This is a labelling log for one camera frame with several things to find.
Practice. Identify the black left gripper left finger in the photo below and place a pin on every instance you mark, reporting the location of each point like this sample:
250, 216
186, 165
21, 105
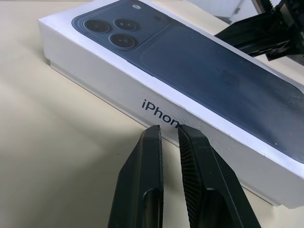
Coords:
142, 185

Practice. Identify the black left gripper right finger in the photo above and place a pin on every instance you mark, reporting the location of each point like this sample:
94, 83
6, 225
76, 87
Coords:
209, 190

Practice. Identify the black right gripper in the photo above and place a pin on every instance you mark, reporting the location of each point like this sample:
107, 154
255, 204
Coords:
292, 21

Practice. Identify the white iPhone box lid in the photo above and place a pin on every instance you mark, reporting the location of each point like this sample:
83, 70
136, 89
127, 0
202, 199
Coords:
190, 71

